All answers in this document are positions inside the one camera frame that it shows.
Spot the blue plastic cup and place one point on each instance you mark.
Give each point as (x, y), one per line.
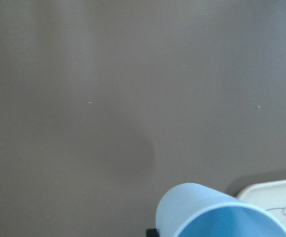
(194, 210)

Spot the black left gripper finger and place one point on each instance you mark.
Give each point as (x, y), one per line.
(152, 233)

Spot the cream rabbit tray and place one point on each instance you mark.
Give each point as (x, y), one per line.
(270, 196)

